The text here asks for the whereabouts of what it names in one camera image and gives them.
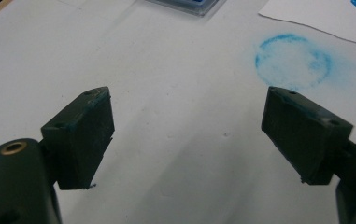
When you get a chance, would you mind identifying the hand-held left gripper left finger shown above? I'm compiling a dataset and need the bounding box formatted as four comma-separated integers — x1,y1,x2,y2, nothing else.
40,86,116,190

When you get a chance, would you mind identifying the large white board sheet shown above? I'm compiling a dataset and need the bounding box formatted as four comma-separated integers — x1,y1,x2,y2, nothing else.
0,0,356,224

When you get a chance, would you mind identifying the blue ink pad clear lid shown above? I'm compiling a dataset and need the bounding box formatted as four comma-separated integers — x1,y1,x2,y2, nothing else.
146,0,228,17

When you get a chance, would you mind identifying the clear plastic cap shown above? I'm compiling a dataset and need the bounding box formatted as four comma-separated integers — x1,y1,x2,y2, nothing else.
254,33,334,91

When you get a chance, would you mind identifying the small white paper sheet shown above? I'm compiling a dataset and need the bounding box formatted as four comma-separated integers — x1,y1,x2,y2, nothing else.
258,0,356,49

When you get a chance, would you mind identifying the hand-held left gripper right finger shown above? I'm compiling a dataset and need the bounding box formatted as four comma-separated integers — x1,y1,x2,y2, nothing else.
261,86,354,186

